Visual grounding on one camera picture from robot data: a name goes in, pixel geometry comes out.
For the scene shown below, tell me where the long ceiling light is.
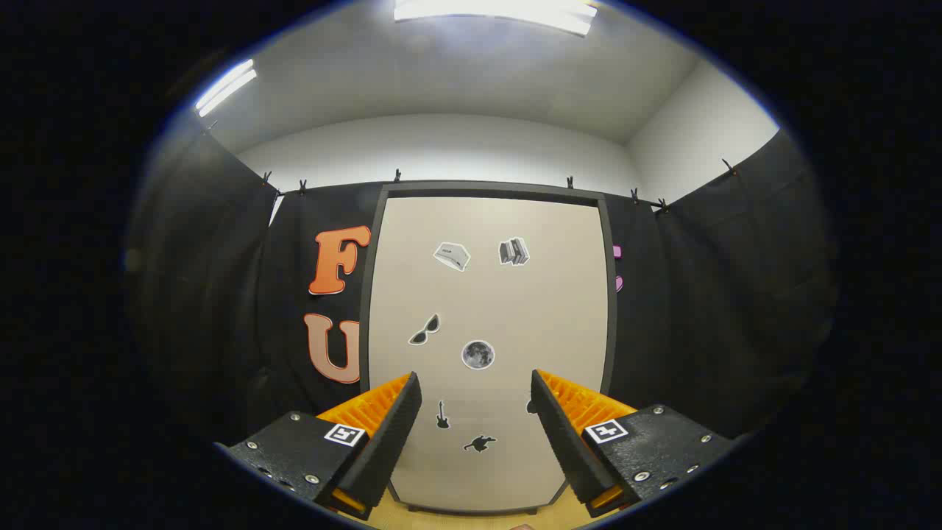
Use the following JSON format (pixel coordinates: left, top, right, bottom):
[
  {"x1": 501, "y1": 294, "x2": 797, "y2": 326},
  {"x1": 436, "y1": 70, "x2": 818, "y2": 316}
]
[
  {"x1": 394, "y1": 0, "x2": 598, "y2": 37},
  {"x1": 195, "y1": 59, "x2": 258, "y2": 118}
]

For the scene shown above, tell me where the grey shoe cabinet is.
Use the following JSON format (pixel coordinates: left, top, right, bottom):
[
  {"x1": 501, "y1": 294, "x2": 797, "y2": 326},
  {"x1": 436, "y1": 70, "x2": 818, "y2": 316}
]
[{"x1": 360, "y1": 180, "x2": 619, "y2": 516}]

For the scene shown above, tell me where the black backdrop cloth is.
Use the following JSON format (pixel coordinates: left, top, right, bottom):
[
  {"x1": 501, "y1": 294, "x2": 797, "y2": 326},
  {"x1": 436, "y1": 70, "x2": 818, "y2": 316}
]
[{"x1": 125, "y1": 129, "x2": 840, "y2": 446}]

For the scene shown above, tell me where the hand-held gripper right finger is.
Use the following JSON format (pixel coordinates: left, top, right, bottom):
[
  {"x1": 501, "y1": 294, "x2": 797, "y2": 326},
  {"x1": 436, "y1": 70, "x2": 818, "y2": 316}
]
[{"x1": 530, "y1": 370, "x2": 737, "y2": 518}]

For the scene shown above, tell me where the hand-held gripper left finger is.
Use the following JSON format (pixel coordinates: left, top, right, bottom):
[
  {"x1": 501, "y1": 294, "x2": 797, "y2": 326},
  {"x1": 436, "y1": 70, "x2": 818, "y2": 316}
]
[{"x1": 215, "y1": 372, "x2": 422, "y2": 521}]

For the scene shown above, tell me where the row of black cloth clips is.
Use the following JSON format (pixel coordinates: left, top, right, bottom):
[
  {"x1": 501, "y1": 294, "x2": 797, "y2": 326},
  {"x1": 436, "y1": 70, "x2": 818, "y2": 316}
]
[{"x1": 261, "y1": 158, "x2": 738, "y2": 214}]

